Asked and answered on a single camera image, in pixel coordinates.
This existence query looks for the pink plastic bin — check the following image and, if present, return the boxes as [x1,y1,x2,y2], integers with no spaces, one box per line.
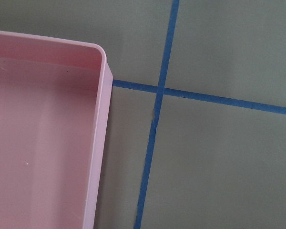
[0,31,113,229]

